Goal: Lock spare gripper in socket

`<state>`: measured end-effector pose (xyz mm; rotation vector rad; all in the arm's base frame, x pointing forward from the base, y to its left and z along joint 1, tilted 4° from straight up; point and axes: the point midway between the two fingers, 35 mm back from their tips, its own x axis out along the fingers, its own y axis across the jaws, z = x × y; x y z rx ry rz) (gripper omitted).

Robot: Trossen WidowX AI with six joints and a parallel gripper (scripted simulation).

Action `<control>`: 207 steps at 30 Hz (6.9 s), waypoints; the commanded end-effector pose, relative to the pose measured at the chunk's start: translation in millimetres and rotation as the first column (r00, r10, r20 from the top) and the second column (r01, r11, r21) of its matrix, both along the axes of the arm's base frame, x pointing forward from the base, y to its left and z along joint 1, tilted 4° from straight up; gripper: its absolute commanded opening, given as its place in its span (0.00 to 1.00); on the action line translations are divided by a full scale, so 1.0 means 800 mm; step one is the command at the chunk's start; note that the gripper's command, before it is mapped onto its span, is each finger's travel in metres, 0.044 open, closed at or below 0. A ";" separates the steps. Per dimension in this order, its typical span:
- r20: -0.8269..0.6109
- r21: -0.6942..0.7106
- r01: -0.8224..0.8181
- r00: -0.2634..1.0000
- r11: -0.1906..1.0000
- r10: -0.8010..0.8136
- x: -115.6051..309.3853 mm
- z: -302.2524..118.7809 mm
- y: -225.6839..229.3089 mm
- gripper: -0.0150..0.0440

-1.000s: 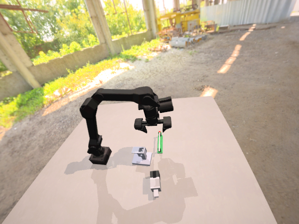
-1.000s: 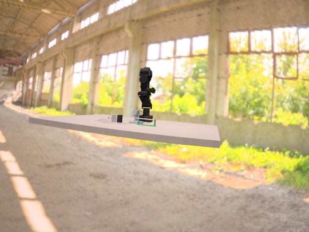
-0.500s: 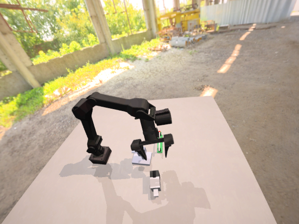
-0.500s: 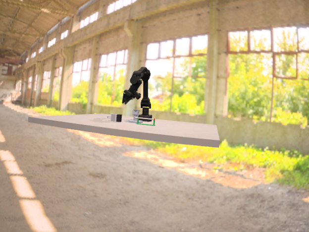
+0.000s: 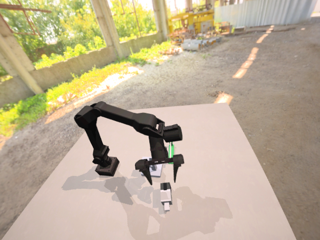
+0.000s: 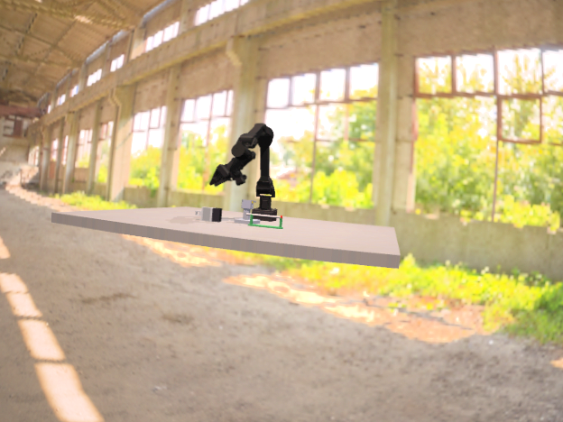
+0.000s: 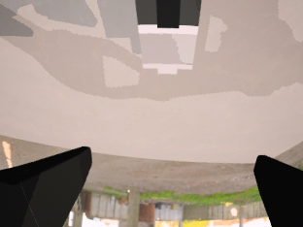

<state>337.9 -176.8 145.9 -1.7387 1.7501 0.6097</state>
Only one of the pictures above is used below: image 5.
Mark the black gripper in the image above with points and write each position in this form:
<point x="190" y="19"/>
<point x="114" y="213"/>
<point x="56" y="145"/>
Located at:
<point x="158" y="155"/>

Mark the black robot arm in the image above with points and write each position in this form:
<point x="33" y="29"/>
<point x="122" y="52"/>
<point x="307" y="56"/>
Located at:
<point x="143" y="123"/>

